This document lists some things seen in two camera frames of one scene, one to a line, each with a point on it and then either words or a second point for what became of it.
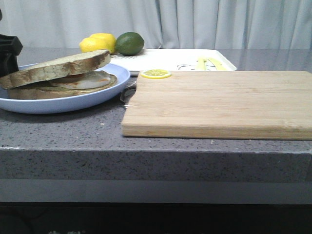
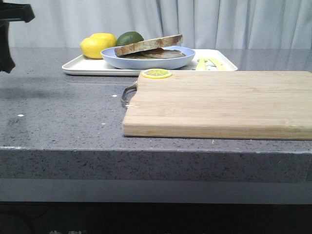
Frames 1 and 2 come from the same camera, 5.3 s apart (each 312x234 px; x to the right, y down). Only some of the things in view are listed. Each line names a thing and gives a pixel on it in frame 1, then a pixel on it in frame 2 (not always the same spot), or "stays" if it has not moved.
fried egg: x=87 y=80 -> x=158 y=53
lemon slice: x=156 y=73 stays
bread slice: x=46 y=90 -> x=159 y=53
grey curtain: x=161 y=24 stays
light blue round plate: x=59 y=105 -> x=109 y=56
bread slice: x=52 y=70 -> x=148 y=45
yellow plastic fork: x=201 y=66 stays
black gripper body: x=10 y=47 -> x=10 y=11
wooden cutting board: x=275 y=105 stays
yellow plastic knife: x=218 y=66 stays
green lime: x=129 y=43 stays
